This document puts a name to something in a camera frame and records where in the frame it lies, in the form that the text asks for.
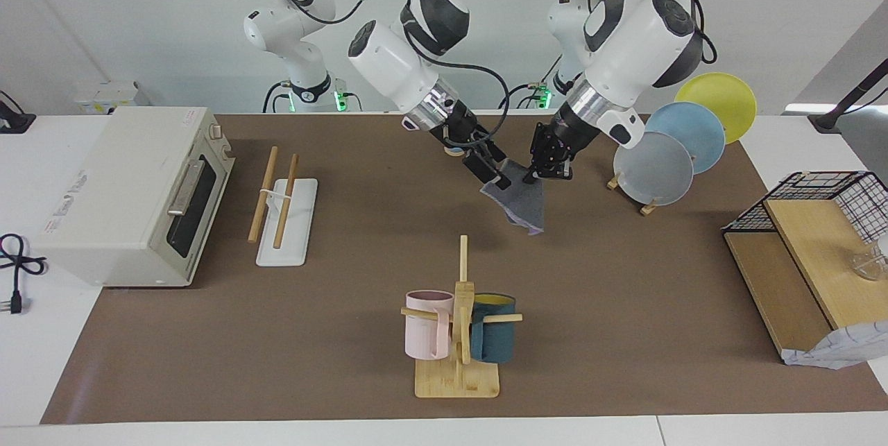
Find white towel rack wooden bars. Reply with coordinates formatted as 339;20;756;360
248;146;318;267

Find purple towel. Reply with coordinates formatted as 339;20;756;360
480;159;545;236

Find grey plate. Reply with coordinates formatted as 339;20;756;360
613;131;694;207

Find wooden plate rack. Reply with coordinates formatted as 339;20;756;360
607;175;660;216

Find clear glass cup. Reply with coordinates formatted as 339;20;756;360
852;234;888;282

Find white power strip box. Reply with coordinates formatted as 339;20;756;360
75;80;150;114

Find black clamp mount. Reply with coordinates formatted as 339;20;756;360
0;90;37;135

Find black power cord with plug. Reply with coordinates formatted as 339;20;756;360
0;233;48;315

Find wooden shelf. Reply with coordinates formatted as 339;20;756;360
723;198;888;363

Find black stand pole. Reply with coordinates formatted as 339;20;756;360
808;58;888;133

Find wooden mug tree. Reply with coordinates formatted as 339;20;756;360
400;235;523;399

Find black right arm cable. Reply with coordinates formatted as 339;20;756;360
239;0;511;150

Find black wire basket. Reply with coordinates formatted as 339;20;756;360
721;171;888;244

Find pink mug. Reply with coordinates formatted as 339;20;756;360
404;290;455;361

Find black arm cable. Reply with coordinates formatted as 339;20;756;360
239;0;511;150
586;0;718;65

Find beige toaster oven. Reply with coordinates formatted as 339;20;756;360
35;107;235;288

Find brown table mat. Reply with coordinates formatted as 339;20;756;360
40;113;888;424

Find yellow plate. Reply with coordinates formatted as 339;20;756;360
674;73;757;144

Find light blue plate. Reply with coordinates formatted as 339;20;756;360
645;102;726;175

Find dark teal mug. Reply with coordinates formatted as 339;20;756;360
470;293;517;364

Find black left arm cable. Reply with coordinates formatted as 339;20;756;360
586;0;718;65

